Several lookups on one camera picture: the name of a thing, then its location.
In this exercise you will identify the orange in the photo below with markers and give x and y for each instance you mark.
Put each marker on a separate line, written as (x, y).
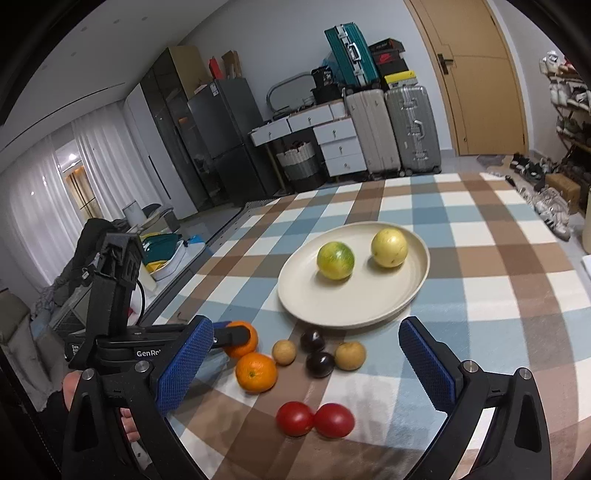
(256, 374)
(248, 346)

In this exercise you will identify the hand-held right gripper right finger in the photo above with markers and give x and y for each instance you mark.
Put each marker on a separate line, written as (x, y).
(425, 364)

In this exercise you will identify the silver hard suitcase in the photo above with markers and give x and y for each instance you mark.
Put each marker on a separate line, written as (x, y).
(413, 129)

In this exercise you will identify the red tomato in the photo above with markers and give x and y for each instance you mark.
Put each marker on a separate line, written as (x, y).
(334, 420)
(294, 418)

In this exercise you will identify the brown cardboard box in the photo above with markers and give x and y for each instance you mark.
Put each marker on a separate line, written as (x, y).
(563, 189)

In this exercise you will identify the black red-logo shoe box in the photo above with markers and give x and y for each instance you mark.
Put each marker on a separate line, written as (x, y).
(390, 63)

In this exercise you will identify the tan wooden door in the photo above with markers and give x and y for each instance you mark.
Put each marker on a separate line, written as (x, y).
(475, 83)

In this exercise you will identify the green yellow bag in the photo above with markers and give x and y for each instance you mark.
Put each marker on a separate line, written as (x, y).
(159, 249)

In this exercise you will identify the grey white woven basket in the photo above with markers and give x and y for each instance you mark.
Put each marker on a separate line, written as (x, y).
(300, 166)

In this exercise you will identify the teal hard suitcase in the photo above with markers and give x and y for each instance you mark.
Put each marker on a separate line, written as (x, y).
(348, 50)

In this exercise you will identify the scattered loose shoes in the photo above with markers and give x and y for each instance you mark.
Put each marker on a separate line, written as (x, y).
(547, 203)

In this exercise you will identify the green yellow round fruit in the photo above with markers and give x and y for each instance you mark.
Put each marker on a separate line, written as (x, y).
(335, 261)

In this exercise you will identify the white sheer curtain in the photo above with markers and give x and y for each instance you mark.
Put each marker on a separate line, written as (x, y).
(41, 194)

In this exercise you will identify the black bag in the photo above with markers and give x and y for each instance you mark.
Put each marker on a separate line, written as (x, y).
(328, 87)

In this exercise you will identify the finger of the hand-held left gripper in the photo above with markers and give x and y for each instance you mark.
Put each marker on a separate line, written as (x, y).
(222, 324)
(231, 335)

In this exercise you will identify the beige armchair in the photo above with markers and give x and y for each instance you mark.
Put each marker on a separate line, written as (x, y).
(23, 350)

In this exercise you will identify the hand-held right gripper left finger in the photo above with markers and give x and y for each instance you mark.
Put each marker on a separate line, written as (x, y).
(184, 364)

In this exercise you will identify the dark purple plum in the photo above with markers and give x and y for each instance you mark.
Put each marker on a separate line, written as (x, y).
(320, 364)
(313, 341)

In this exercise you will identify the brown longan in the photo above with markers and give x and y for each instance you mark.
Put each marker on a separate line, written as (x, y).
(350, 356)
(284, 352)

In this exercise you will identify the person's left hand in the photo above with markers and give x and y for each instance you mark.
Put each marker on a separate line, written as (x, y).
(131, 429)

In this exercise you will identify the grey framed mirror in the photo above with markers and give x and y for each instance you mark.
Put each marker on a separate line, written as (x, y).
(277, 92)

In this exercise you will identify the checkered tablecloth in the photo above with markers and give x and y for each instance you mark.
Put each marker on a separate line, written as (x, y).
(485, 286)

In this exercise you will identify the beige hard suitcase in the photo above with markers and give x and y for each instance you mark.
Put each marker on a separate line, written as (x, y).
(371, 134)

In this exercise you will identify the yellow black shoe box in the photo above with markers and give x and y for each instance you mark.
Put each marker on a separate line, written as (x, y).
(400, 79)

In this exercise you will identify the pale yellow round fruit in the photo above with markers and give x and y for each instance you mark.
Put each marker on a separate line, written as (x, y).
(390, 248)

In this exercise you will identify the cream round plate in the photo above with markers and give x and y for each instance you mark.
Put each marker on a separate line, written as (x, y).
(300, 286)

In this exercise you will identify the white drawer desk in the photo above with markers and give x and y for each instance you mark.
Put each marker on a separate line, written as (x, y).
(341, 147)

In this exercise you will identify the group of racked sneakers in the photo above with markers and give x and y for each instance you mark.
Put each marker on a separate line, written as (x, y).
(565, 92)

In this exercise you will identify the black glass cabinet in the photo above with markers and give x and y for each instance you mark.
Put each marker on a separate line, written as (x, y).
(171, 115)

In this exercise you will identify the dark grey refrigerator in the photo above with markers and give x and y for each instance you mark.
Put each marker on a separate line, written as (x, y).
(221, 124)

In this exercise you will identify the dark cloth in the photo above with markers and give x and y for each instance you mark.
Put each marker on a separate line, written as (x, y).
(85, 240)

